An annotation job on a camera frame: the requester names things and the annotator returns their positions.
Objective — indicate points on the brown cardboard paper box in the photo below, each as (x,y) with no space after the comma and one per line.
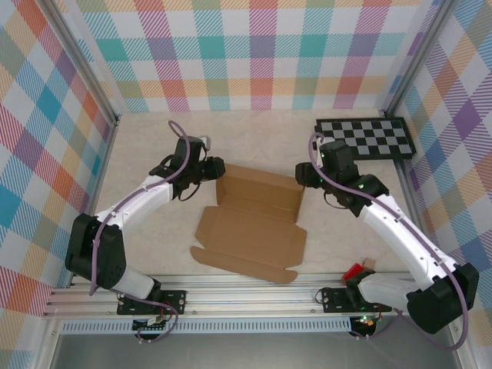
(253,234)

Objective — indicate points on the aluminium side rail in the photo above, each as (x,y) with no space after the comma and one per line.
(100,173)
(408,192)

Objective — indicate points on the black grey checkerboard panel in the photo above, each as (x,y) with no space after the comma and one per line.
(366,139)

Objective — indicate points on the aluminium frame post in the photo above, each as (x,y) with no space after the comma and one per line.
(84,61)
(417,57)

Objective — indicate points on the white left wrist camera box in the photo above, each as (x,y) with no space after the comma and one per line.
(207,143)

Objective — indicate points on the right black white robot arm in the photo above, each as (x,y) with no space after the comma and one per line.
(434,303)

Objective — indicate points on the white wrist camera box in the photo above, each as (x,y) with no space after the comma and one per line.
(315,146)
(207,143)

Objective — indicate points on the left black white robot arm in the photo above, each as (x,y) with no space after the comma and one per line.
(107,261)

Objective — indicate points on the aluminium front rail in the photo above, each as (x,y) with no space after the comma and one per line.
(250,298)

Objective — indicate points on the small electronics board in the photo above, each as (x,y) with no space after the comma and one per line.
(153,321)
(367,323)

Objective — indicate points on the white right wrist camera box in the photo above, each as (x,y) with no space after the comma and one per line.
(315,146)

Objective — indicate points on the small wooden block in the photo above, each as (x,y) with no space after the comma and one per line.
(369,264)

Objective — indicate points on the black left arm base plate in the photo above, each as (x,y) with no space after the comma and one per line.
(177,301)

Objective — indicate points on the red block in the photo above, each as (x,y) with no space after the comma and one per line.
(353,272)

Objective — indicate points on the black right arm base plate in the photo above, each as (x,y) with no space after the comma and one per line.
(332,300)

